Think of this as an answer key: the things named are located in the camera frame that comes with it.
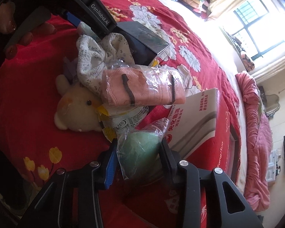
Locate white cabinet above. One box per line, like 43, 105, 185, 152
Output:
268, 150, 284, 183

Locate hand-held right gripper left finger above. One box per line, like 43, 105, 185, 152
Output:
21, 139, 118, 228

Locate black box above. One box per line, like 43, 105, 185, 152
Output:
117, 21, 171, 66

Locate barred window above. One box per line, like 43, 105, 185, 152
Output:
233, 0, 285, 62

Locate red tissue pack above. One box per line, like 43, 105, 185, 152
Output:
97, 88, 240, 228

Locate cream plush toy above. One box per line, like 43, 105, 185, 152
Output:
53, 74, 104, 132

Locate clothes on window sill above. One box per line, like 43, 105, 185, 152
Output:
224, 27, 255, 72

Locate white floral cloth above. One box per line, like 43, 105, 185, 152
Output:
76, 33, 135, 105

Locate green ball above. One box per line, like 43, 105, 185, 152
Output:
116, 118, 170, 181

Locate dresser mirror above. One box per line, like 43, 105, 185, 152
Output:
264, 94, 281, 113

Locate pink face mask pack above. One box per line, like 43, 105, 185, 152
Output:
100, 59, 187, 107

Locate light blue packet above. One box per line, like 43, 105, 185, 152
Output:
77, 21, 95, 37

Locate red floral blanket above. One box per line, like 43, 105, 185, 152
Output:
0, 0, 243, 228

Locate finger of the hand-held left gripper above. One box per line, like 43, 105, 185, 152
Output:
60, 9, 82, 29

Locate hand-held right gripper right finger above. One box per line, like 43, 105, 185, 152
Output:
160, 138, 264, 228

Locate pink quilt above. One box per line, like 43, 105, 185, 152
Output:
235, 71, 278, 212

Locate person's left hand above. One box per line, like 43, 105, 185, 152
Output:
0, 1, 57, 60

